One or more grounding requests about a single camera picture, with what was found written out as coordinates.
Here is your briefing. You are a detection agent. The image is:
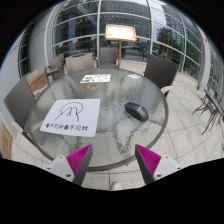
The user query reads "dark metal side table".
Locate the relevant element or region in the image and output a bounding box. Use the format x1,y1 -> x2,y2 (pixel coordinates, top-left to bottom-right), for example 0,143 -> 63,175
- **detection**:
191,87 -> 224,136

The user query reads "tan tape roll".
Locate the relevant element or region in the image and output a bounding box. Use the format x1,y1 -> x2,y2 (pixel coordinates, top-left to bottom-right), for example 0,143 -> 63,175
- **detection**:
87,83 -> 100,91

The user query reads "small white card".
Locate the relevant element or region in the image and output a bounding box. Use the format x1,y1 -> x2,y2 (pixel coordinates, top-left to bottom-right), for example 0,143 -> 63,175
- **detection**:
128,73 -> 143,80

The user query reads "black computer mouse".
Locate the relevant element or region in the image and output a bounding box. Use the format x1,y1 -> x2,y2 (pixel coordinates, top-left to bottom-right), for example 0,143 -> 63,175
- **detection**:
124,102 -> 150,122

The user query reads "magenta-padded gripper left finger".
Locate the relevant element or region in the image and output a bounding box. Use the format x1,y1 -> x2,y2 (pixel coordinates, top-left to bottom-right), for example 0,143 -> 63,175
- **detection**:
46,143 -> 94,187

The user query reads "gold menu stand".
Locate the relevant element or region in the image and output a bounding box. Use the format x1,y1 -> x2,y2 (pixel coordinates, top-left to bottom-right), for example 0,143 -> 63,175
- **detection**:
104,23 -> 138,70

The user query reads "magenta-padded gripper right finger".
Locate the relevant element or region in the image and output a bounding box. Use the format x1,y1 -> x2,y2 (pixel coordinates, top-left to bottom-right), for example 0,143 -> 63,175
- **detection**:
134,143 -> 182,185

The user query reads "colourful laminated menu card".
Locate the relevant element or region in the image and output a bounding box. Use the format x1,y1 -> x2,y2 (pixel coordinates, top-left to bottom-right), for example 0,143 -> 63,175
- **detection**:
79,74 -> 111,84

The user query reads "white printed mouse pad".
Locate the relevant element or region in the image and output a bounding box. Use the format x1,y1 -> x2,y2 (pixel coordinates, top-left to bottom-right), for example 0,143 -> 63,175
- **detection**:
39,98 -> 101,138

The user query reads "grey wicker chair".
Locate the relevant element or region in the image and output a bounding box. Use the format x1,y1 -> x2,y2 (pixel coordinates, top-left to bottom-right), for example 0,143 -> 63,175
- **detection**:
64,52 -> 97,76
44,53 -> 66,82
97,46 -> 120,68
143,53 -> 181,98
3,76 -> 37,135

